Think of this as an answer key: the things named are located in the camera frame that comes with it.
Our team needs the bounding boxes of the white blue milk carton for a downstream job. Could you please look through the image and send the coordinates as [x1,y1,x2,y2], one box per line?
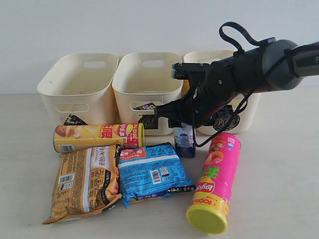
[173,123,196,158]

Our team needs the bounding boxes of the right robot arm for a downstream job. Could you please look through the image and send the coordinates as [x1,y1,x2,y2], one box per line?
[155,40,319,128]

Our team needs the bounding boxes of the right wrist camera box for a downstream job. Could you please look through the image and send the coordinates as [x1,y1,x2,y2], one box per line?
[171,63,210,81]

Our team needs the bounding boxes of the yellow chips can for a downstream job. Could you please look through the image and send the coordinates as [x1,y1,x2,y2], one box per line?
[53,123,145,153]

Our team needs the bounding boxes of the purple drink carton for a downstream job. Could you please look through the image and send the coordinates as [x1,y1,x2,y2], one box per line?
[131,102,163,112]

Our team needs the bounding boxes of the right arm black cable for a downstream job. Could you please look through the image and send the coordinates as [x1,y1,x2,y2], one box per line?
[193,21,275,147]

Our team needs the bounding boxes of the blue noodle packet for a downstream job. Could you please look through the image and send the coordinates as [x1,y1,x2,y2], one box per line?
[118,142,195,208]

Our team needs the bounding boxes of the middle cream plastic bin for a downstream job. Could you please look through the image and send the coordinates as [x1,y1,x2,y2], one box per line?
[112,52,183,135]

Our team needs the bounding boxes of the left cream plastic bin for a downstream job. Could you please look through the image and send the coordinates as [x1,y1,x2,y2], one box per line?
[37,53,119,126]

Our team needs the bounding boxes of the right cream plastic bin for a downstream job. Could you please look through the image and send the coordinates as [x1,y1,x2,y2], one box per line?
[183,50,261,135]

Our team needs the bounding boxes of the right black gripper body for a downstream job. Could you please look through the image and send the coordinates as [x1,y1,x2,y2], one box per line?
[181,58,239,124]

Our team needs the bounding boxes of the orange noodle packet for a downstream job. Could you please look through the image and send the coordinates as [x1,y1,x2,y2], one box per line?
[43,144,122,225]

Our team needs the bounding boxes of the pink Lays chips can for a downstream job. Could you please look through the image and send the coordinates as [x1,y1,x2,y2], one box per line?
[186,133,241,234]

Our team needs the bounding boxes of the cream plastic bin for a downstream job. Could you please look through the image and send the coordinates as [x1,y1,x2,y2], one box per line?
[183,50,261,135]
[112,52,183,135]
[37,53,119,126]

